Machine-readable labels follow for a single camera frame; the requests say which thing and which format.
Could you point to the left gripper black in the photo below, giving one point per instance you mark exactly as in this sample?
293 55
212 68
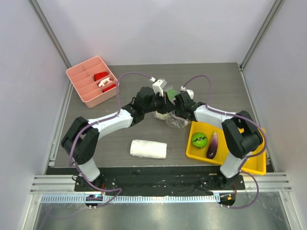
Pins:
167 105

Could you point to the aluminium frame rail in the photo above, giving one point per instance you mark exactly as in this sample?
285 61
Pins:
56 184

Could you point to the white slotted cable duct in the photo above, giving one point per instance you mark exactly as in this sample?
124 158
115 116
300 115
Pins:
89 198

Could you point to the white rolled towel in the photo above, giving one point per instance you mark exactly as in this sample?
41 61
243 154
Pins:
148 149

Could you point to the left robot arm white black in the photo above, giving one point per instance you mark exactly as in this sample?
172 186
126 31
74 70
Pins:
81 139

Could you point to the green polka dot toy food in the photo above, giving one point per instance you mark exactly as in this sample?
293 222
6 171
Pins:
171 93

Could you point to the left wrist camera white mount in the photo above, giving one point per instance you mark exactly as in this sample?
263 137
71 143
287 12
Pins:
158 85

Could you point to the pink divided organizer box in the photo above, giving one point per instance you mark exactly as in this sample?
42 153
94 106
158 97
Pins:
82 78

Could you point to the red santa toy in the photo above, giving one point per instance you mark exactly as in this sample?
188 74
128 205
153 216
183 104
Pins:
105 81

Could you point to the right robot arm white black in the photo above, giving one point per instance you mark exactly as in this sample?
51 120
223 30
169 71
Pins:
244 138

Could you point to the white toy fish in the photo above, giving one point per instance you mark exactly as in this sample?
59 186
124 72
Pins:
161 116

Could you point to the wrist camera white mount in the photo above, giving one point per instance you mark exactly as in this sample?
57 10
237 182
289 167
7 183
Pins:
158 85
190 92

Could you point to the purple toy eggplant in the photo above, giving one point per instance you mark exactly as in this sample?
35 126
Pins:
213 146

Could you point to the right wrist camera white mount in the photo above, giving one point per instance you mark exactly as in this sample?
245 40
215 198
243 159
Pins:
190 92

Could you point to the clear zip top bag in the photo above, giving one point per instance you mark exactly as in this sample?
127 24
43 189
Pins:
175 121

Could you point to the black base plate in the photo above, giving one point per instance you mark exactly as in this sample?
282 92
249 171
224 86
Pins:
159 181

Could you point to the yellow plastic tray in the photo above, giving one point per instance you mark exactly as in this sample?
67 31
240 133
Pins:
255 165

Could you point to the green toy ball black zigzag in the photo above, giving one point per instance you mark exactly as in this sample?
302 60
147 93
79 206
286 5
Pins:
199 140

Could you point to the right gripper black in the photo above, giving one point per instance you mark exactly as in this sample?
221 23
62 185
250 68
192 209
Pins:
178 103

